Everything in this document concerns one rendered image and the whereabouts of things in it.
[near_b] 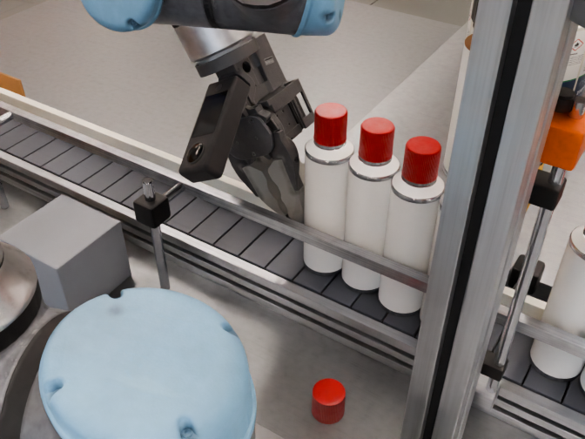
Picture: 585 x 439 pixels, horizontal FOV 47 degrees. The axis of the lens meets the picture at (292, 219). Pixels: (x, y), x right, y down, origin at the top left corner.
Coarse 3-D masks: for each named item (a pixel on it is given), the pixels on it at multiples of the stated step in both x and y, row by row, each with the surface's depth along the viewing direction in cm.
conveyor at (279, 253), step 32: (0, 128) 103; (32, 128) 103; (32, 160) 96; (64, 160) 96; (96, 160) 96; (96, 192) 90; (128, 192) 90; (160, 192) 90; (192, 224) 85; (224, 224) 85; (256, 224) 85; (256, 256) 80; (288, 256) 80; (320, 288) 76; (384, 320) 72; (416, 320) 72; (512, 352) 69; (544, 384) 66; (576, 384) 66
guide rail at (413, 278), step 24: (24, 120) 90; (48, 120) 89; (72, 144) 86; (96, 144) 84; (144, 168) 81; (192, 192) 78; (216, 192) 76; (264, 216) 73; (312, 240) 71; (336, 240) 70; (360, 264) 69; (384, 264) 67; (504, 312) 62; (552, 336) 60; (576, 336) 60
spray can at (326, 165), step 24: (336, 120) 66; (312, 144) 69; (336, 144) 67; (312, 168) 69; (336, 168) 68; (312, 192) 71; (336, 192) 70; (312, 216) 73; (336, 216) 72; (312, 264) 77; (336, 264) 77
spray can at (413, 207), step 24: (408, 144) 62; (432, 144) 62; (408, 168) 62; (432, 168) 62; (408, 192) 63; (432, 192) 63; (408, 216) 64; (432, 216) 64; (408, 240) 66; (432, 240) 67; (408, 264) 68; (384, 288) 72; (408, 288) 70; (408, 312) 72
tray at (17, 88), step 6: (0, 72) 119; (0, 78) 120; (6, 78) 119; (12, 78) 118; (0, 84) 121; (6, 84) 120; (12, 84) 119; (18, 84) 118; (12, 90) 120; (18, 90) 118; (24, 96) 119
